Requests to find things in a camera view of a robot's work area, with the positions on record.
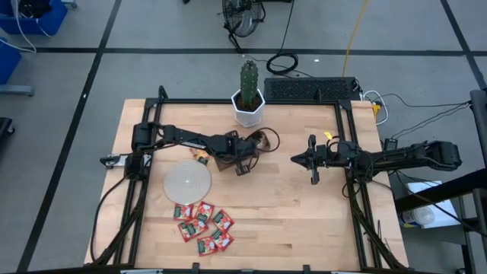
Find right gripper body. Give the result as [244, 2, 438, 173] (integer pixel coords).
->
[308, 134, 349, 186]

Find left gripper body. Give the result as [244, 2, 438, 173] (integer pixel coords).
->
[212, 129, 251, 177]

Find orange mango tea packet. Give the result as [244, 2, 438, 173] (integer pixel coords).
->
[189, 148, 211, 165]

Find white hexagonal plant pot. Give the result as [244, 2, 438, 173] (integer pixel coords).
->
[231, 88, 266, 129]

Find round woven placemat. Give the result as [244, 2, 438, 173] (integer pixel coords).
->
[163, 158, 212, 206]

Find green cactus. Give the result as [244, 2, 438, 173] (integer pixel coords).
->
[239, 59, 259, 110]

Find black side rack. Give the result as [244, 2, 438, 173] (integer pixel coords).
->
[393, 89, 487, 274]

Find white box with roll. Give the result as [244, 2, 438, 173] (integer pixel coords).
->
[399, 180, 461, 229]

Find black floor fan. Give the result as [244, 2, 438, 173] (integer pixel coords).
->
[221, 0, 266, 53]

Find large blue bin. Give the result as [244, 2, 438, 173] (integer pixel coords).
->
[0, 0, 68, 36]

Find small blue bin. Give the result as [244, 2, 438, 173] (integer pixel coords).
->
[0, 37, 23, 85]

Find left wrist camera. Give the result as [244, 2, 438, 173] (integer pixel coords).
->
[217, 136, 240, 156]

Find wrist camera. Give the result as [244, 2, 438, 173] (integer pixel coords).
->
[320, 143, 345, 168]
[217, 136, 240, 156]

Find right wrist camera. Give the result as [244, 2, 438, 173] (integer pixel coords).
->
[320, 143, 345, 168]

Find black aluminium table frame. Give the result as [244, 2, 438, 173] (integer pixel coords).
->
[85, 85, 410, 274]

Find white power cable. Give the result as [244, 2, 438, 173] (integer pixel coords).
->
[361, 90, 390, 126]

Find coiled black floor cable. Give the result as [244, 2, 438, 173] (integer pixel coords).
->
[266, 0, 300, 76]

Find long black floor cable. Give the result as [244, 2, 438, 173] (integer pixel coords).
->
[380, 93, 473, 140]

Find yellow hanging cable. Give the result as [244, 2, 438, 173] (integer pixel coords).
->
[342, 0, 369, 77]

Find white bin cable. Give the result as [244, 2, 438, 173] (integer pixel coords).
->
[10, 0, 53, 53]

